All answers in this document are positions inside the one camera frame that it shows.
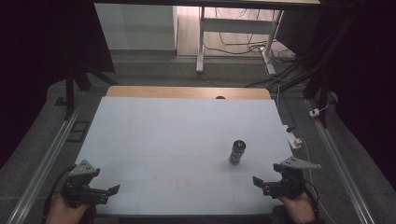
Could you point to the black stand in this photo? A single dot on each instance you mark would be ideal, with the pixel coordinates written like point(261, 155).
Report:
point(73, 81)
point(320, 77)

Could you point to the white desk frame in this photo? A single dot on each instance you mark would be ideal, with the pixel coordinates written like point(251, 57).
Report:
point(233, 26)

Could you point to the person's right hand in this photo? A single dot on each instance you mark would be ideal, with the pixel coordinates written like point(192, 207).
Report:
point(297, 210)

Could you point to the person's left hand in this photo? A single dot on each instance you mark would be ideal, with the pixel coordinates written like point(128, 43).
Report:
point(65, 213)

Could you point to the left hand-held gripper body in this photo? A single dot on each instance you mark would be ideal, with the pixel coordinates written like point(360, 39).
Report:
point(79, 182)

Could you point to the wooden table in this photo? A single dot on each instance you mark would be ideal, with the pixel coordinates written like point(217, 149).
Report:
point(186, 92)

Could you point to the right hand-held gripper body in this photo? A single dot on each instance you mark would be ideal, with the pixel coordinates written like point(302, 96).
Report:
point(289, 180)

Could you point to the white table mat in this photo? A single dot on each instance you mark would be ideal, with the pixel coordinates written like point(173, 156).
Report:
point(174, 149)

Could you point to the aluminium floor rail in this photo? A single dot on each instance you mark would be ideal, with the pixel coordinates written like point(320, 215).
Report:
point(43, 165)
point(339, 168)

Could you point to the black curtain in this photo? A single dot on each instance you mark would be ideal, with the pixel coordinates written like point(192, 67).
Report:
point(367, 77)
point(40, 46)

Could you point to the white cabinet panel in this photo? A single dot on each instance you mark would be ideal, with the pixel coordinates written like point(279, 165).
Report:
point(135, 26)

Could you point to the black floor frame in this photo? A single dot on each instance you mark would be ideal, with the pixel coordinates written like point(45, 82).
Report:
point(79, 130)

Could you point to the small white adapter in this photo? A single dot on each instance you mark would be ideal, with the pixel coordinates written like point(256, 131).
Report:
point(314, 112)

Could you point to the dark can with green top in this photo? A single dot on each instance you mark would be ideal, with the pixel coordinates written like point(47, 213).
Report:
point(237, 152)

